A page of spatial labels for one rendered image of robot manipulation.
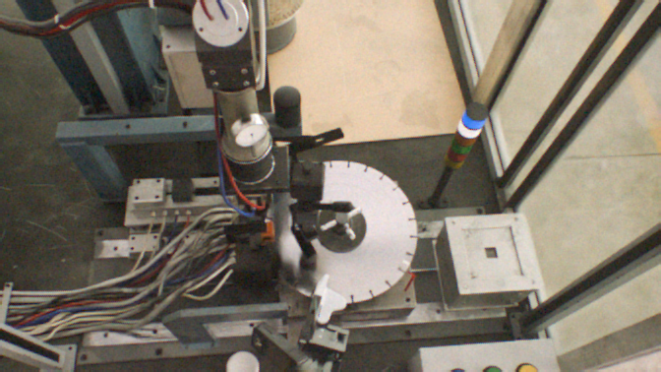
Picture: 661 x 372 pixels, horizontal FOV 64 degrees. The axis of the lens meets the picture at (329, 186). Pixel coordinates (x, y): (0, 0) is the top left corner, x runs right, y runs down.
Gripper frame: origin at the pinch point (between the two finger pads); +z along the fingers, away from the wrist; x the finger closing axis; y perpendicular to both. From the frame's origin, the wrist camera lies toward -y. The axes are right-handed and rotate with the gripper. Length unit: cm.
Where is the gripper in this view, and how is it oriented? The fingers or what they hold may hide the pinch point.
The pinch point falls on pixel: (317, 303)
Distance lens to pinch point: 104.6
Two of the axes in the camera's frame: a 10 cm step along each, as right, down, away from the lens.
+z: 1.9, -4.5, 8.7
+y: 9.7, 2.4, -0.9
